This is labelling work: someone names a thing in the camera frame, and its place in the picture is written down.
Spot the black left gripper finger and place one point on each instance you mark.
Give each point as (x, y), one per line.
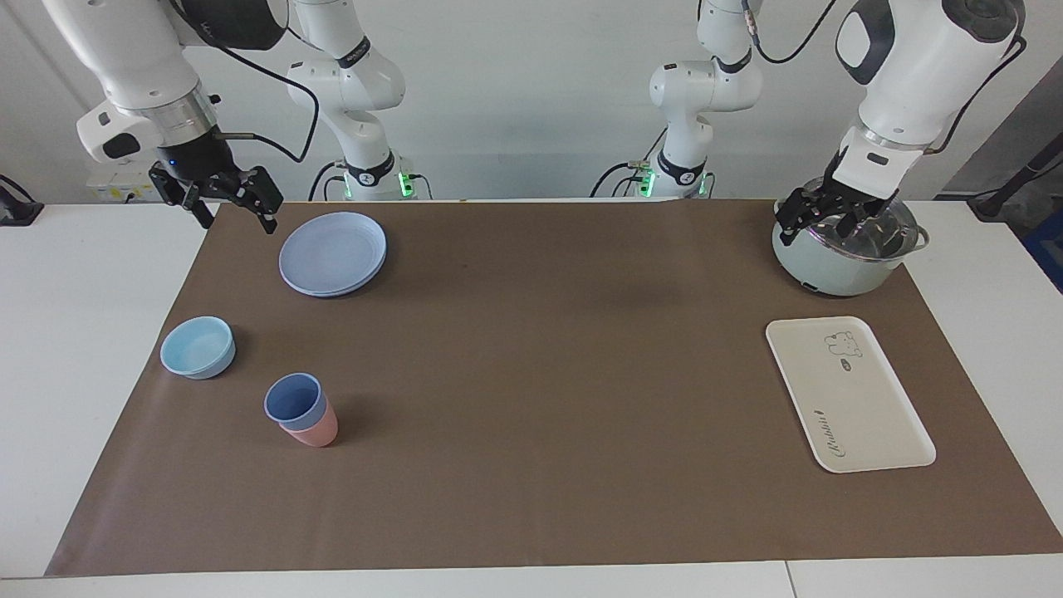
(880, 223)
(797, 218)

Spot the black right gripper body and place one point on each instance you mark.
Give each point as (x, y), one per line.
(199, 162)

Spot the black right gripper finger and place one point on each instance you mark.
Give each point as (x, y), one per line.
(262, 195)
(178, 191)

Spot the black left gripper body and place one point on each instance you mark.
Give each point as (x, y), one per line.
(851, 206)

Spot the blue ribbed cup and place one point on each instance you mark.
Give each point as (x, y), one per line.
(292, 400)

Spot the pink cup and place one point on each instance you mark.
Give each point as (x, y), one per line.
(320, 432)

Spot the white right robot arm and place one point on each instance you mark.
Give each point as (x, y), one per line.
(133, 58)

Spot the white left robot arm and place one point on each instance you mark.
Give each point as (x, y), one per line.
(913, 75)

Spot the light blue small cup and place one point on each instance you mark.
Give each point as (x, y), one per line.
(198, 349)

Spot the cream tray with bear print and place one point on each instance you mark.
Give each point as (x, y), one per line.
(855, 407)

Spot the white power strip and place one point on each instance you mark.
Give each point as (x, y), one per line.
(120, 184)

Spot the pale green electric pot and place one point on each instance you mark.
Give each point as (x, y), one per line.
(830, 270)

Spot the blue round plate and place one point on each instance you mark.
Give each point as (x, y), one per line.
(332, 253)

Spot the black stand base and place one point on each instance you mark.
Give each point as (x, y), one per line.
(1009, 187)

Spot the black clamp stand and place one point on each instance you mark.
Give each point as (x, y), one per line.
(17, 208)

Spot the blue box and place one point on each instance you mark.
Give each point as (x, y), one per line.
(1048, 249)

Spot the brown table mat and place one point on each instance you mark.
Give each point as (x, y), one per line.
(531, 399)

